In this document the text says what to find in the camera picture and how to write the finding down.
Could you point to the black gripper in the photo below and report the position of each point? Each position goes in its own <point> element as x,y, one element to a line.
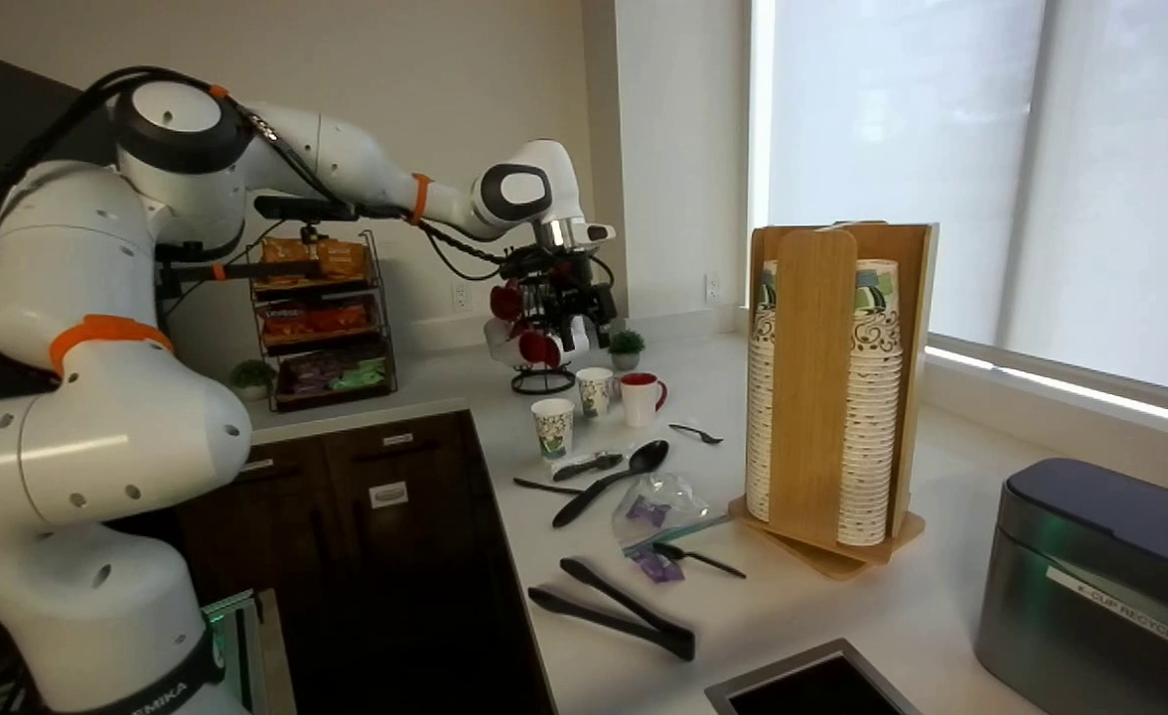
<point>569,279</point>

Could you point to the small patterned paper coffee cup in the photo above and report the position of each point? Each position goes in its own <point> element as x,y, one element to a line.
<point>553,428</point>

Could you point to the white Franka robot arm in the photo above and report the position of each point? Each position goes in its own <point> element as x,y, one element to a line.
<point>82,422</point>

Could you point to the large patterned paper cup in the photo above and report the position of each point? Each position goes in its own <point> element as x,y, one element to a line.
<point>595,392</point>

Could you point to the white mug red inside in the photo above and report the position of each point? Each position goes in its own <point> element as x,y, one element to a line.
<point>508,305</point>
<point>639,404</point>
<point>538,352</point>

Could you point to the small green potted plant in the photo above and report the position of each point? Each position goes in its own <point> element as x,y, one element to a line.
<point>252,383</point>
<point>627,352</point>

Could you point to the black plastic fork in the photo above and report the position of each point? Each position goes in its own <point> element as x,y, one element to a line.
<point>697,432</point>

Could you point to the black plastic serving spoon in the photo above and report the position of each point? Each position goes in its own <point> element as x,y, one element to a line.
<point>611,485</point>

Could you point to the stack of patterned paper cups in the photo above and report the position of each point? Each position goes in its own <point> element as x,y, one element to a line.
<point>867,412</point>
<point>762,400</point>

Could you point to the clear zip plastic bag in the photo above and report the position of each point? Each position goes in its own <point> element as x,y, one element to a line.
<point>659,510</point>

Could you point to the small purple packet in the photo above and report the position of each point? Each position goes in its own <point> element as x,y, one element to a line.
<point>655,565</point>

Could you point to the wooden snack rack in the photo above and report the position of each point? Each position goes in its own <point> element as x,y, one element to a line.
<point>328,330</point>

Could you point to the small black stirrer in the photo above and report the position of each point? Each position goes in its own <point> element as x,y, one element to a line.
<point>708,563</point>

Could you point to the black plastic tongs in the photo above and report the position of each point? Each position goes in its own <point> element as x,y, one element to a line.
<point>611,614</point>

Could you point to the dark wooden counter cabinet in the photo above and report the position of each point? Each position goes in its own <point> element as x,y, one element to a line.
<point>349,556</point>

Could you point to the window with white blind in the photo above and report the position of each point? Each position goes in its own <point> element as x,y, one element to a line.
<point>1007,185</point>

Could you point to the grey metal countertop bin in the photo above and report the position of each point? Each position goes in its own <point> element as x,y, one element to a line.
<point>1104,596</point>

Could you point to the black stereo camera on tripod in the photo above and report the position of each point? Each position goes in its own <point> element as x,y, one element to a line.
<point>300,208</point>

